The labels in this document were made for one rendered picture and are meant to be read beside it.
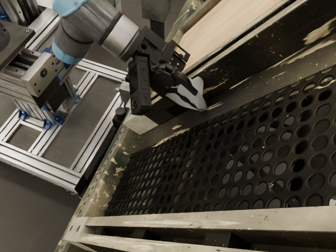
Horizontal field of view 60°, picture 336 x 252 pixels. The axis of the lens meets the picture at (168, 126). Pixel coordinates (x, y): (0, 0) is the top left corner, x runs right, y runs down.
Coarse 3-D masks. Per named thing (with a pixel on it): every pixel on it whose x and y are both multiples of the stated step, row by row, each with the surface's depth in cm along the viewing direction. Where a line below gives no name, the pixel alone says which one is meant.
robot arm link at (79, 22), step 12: (60, 0) 51; (72, 0) 51; (84, 0) 51; (96, 0) 52; (60, 12) 53; (72, 12) 52; (84, 12) 52; (96, 12) 52; (108, 12) 53; (120, 12) 56; (72, 24) 54; (84, 24) 53; (96, 24) 53; (108, 24) 53; (72, 36) 57; (84, 36) 56; (96, 36) 54
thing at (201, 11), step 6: (210, 0) 107; (216, 0) 106; (204, 6) 110; (210, 6) 109; (198, 12) 113; (204, 12) 112; (192, 18) 116; (198, 18) 115; (186, 24) 120; (192, 24) 119; (186, 30) 122
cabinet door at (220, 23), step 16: (224, 0) 99; (240, 0) 86; (256, 0) 75; (272, 0) 66; (208, 16) 105; (224, 16) 90; (240, 16) 78; (256, 16) 69; (192, 32) 112; (208, 32) 94; (224, 32) 82; (176, 48) 118; (192, 48) 99; (208, 48) 85
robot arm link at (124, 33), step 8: (120, 24) 54; (128, 24) 55; (112, 32) 54; (120, 32) 54; (128, 32) 54; (136, 32) 56; (112, 40) 54; (120, 40) 54; (128, 40) 55; (104, 48) 58; (112, 48) 56; (120, 48) 55; (120, 56) 58
